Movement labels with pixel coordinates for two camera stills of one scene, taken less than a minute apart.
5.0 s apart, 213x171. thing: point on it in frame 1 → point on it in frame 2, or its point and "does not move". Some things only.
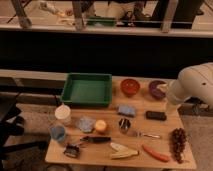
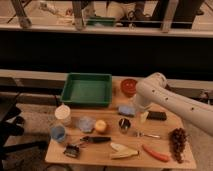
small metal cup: (124, 124) does not move
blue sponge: (126, 110) does not move
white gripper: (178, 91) → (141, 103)
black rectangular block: (156, 115) does not move
